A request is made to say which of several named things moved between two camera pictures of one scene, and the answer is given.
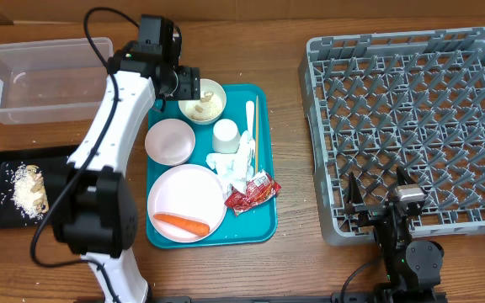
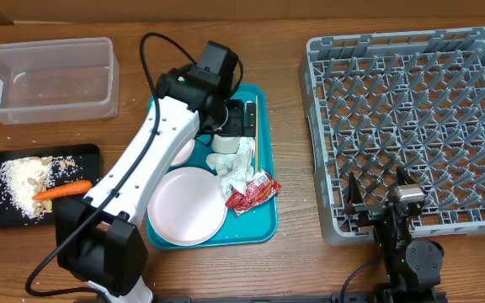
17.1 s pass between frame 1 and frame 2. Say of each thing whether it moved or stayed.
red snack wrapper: stayed
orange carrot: moved
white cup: stayed
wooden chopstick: stayed
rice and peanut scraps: moved
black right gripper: stayed
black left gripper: moved
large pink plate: stayed
